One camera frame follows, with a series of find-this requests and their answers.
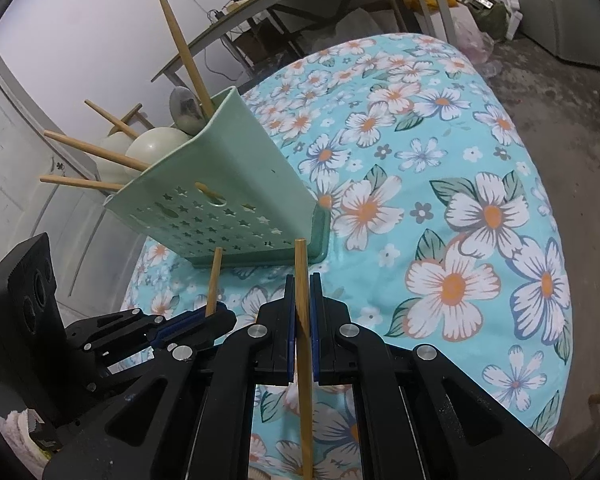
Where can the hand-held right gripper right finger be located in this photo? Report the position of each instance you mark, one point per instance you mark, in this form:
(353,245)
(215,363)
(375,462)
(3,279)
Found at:
(340,350)

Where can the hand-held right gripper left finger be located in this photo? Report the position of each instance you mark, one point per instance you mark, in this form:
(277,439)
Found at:
(260,350)

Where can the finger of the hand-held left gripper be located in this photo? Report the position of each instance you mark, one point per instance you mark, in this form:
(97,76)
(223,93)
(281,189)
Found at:
(185,322)
(215,330)

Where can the wooden chopstick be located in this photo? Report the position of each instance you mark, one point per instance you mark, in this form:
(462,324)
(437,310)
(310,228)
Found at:
(302,270)
(215,280)

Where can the green perforated utensil holder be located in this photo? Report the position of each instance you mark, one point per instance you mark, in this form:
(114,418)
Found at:
(230,170)

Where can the metal spoon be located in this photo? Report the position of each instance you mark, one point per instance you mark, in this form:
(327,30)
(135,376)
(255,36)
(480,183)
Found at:
(182,107)

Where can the bundle of wooden chopsticks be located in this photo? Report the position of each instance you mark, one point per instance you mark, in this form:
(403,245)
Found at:
(185,55)

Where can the cream cloth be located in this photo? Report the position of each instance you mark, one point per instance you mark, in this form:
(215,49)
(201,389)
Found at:
(17,432)

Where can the white panel door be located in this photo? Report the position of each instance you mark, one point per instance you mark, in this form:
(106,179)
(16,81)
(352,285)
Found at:
(10,160)

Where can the floral turquoise blanket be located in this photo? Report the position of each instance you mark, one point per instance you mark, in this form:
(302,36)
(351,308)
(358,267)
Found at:
(430,185)

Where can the white plastic bag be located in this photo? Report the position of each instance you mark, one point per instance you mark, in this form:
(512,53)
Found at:
(352,27)

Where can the pink translucent plastic bag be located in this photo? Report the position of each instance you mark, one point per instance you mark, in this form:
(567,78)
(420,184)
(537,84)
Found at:
(472,40)

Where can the green canvas bag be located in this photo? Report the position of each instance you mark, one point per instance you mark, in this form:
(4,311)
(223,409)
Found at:
(487,15)

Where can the white plastic box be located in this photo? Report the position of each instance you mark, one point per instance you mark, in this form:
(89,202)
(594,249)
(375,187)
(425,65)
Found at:
(512,0)

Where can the silver refrigerator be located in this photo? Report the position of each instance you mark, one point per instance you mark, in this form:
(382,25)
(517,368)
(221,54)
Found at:
(565,10)

